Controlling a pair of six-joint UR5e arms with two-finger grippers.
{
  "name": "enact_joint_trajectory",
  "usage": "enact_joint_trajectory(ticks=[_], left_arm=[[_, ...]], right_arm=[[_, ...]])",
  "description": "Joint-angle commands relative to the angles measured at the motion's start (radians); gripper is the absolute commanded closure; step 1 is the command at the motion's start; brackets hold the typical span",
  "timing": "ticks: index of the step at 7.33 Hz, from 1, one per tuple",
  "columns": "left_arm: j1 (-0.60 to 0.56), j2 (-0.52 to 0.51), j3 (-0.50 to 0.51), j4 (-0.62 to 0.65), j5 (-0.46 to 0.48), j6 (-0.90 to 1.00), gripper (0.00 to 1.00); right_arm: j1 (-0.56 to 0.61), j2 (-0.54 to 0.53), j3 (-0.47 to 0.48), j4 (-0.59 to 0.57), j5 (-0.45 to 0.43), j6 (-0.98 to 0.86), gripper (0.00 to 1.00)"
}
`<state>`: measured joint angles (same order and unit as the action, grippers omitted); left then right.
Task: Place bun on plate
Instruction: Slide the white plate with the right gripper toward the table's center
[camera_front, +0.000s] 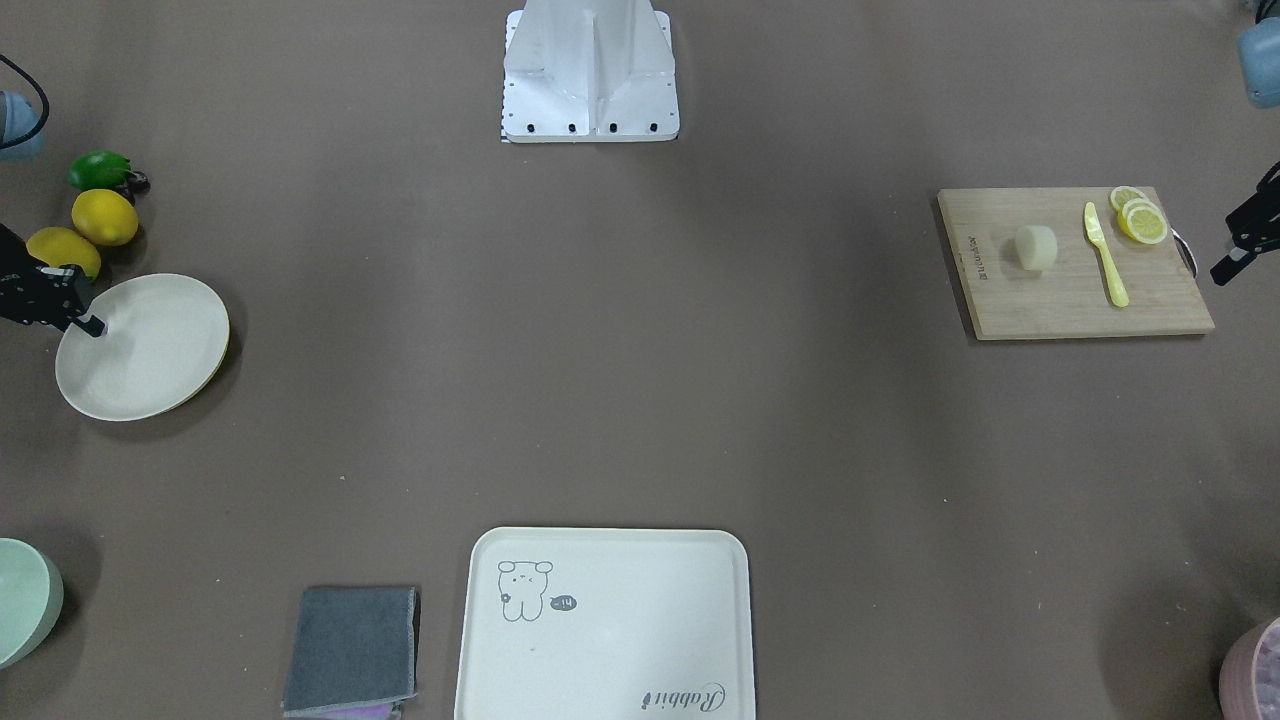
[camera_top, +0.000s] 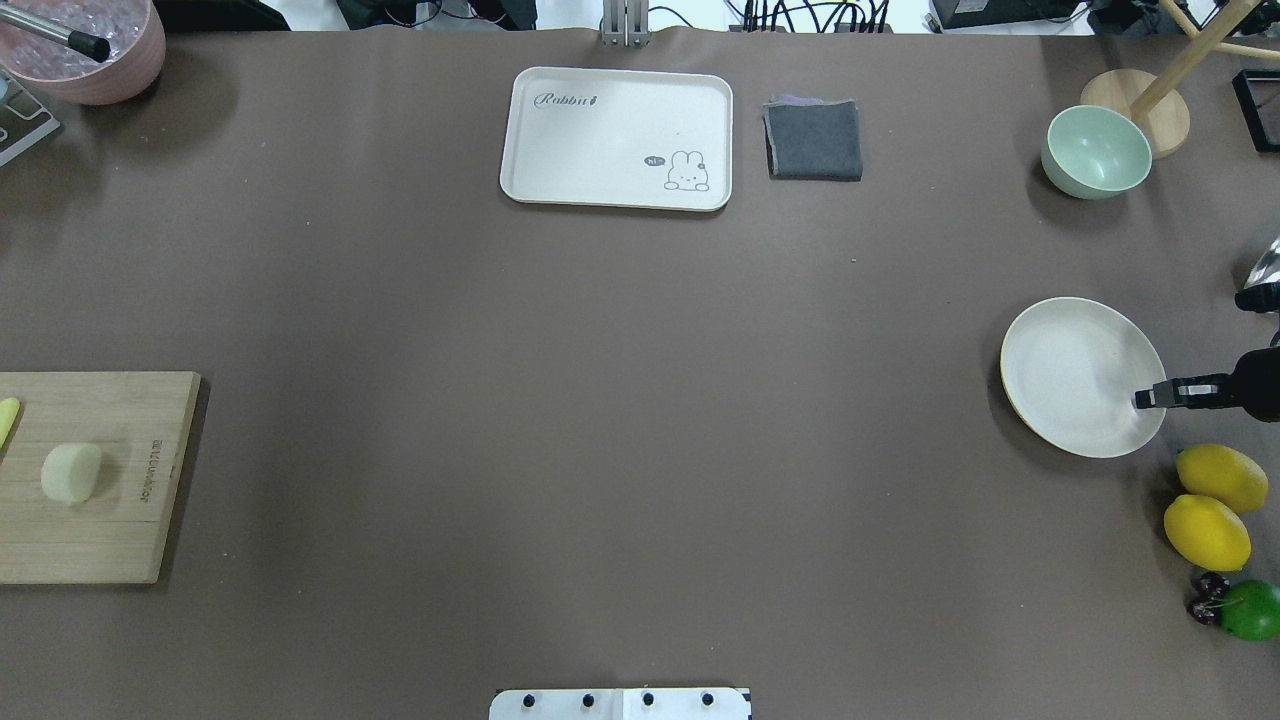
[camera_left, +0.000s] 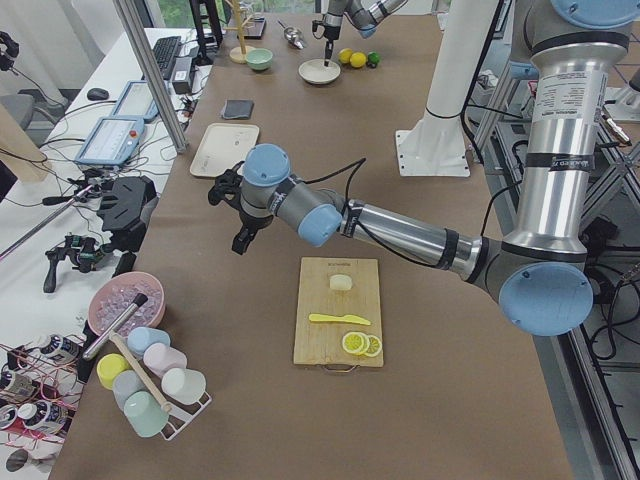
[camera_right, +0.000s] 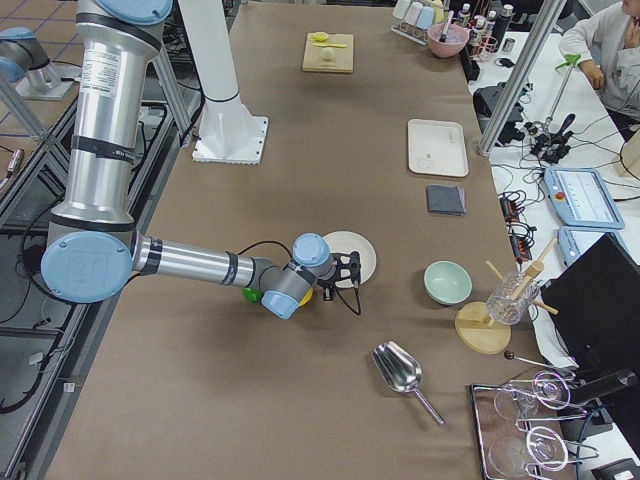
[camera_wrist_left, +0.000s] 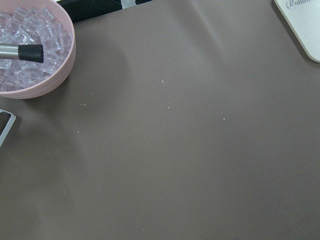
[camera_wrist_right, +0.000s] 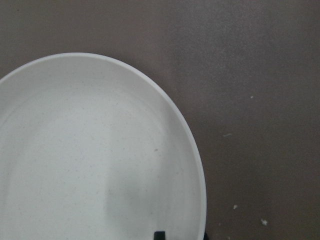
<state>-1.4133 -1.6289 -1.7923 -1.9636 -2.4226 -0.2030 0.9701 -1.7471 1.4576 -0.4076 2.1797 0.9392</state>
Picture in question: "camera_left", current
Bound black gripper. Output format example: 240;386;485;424
312;19;342;67
207;161;273;255

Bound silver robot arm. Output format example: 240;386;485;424
208;1;639;336
312;0;406;67

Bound cream rectangular tray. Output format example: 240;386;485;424
189;123;260;178

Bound white round bun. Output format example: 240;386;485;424
329;274;353;291

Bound yellow lemon outer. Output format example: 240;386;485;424
338;48;354;65

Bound cream round plate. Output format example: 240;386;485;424
298;59;341;85

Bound yellow lemon near lime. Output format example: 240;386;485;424
349;51;368;69

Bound steel scoop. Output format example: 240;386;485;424
277;20;307;50

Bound mint green bowl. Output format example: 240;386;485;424
246;48;274;72

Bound wooden cup tree stand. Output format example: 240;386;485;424
225;0;255;64

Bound yellow plastic knife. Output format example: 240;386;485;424
308;313;372;326

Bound grey folded cloth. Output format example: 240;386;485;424
221;99;254;120

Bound black monitor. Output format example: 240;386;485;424
189;0;255;66

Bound wooden cutting board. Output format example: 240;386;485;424
293;257;384;371

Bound pink bowl with ice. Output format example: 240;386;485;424
88;271;166;337

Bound light blue cup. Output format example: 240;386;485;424
127;327;171;359

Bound pink cup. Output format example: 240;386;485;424
143;342;187;378

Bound lemon slice front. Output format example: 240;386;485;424
341;331;370;356

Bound lemon slice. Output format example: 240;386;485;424
363;335;383;358
341;331;370;356

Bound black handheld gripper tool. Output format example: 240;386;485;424
43;234;114;293

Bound white cup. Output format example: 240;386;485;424
161;368;206;405

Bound black keyboard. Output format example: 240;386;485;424
152;36;181;80

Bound blue teach pendant near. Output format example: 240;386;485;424
74;116;145;168

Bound blue teach pendant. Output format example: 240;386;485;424
74;116;145;168
111;80;158;123

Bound lemon slice back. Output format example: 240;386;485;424
363;335;383;358

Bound blue teach pendant far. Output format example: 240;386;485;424
111;80;158;123

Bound steel muddler black tip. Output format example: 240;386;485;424
82;293;148;361

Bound yellow cup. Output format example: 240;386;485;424
96;353;131;390

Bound grey cup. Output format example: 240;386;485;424
112;370;147;411

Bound white cup rack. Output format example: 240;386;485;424
160;392;213;441

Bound mint green cup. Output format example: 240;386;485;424
123;391;169;438

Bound black computer mouse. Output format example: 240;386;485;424
86;88;110;101

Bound aluminium frame post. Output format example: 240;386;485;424
113;0;187;154

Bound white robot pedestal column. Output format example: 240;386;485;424
396;0;500;177

